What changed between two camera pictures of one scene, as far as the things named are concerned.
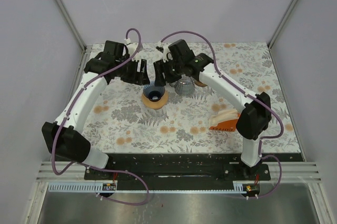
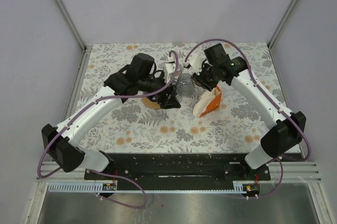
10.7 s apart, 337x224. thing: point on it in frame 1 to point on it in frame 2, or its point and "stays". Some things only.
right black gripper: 160,67 to 200,79
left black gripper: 140,78 to 170,101
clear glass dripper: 184,86 stays
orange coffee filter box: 229,125 to 214,105
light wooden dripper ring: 157,104 stays
